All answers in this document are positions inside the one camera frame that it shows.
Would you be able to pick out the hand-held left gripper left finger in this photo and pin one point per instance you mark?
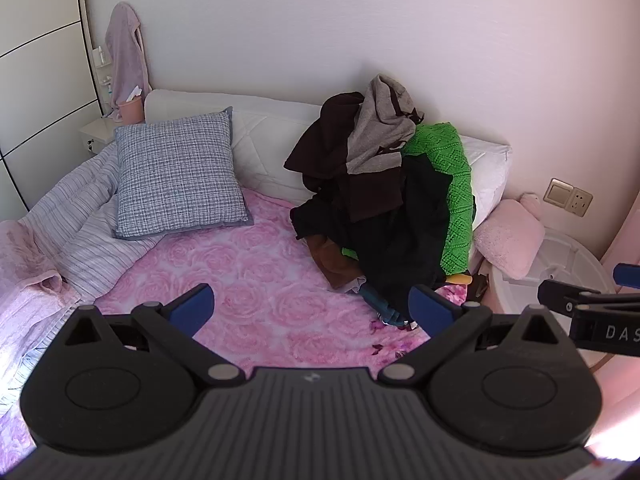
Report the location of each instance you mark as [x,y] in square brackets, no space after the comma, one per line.
[194,307]

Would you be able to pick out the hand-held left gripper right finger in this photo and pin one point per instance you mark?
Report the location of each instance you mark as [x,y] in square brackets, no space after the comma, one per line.
[431,310]

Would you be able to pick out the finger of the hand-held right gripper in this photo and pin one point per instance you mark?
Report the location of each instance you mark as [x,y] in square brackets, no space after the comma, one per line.
[565,291]
[629,276]

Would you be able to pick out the beige towel with brown patch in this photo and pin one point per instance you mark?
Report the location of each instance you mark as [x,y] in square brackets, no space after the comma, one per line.
[375,125]

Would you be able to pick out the dark brown garment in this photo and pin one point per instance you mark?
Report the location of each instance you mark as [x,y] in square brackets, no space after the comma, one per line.
[325,145]

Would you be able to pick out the white round table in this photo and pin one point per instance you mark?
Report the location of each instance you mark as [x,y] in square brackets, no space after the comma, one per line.
[550,260]

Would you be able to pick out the pink curtain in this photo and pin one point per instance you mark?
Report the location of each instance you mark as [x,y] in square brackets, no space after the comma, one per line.
[627,240]

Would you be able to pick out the yellow cloth item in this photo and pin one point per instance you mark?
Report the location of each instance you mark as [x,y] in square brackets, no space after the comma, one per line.
[460,278]

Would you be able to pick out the blue denim garment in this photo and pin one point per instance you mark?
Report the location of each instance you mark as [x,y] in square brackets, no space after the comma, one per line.
[382,306]

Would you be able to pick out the pink rose bedsheet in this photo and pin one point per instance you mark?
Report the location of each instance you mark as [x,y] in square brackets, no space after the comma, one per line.
[260,280]

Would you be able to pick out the black garment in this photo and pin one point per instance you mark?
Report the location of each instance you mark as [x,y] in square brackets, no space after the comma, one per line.
[400,240]

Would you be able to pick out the pink plush pillow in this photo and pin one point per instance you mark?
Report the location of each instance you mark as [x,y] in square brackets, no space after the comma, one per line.
[507,240]

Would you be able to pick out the tan brown garment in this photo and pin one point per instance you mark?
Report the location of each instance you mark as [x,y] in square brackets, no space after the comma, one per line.
[332,260]

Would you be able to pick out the striped white duvet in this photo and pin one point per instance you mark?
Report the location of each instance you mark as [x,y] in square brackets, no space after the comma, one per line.
[80,240]

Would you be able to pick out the checked grey pillow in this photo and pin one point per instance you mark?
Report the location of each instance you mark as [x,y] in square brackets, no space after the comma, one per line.
[180,175]

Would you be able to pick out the green knit sweater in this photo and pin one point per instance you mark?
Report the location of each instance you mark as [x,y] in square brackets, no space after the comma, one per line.
[450,175]

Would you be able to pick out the pink fluffy blanket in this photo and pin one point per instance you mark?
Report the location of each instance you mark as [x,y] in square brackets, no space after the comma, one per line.
[25,255]

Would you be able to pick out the long white pillow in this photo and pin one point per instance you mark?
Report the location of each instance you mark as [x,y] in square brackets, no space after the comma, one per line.
[270,130]

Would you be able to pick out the white nightstand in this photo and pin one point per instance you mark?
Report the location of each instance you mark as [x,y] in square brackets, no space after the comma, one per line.
[100,132]

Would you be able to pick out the pink cup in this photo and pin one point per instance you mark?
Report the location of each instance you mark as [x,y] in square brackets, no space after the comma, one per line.
[131,111]

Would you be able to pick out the lavender hanging towel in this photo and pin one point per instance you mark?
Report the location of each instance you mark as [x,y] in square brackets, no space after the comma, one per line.
[125,50]

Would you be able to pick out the white wardrobe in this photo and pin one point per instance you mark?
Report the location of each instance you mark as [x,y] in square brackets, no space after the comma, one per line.
[40,85]

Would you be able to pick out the beige wall socket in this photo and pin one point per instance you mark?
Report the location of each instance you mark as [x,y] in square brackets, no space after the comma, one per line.
[567,197]

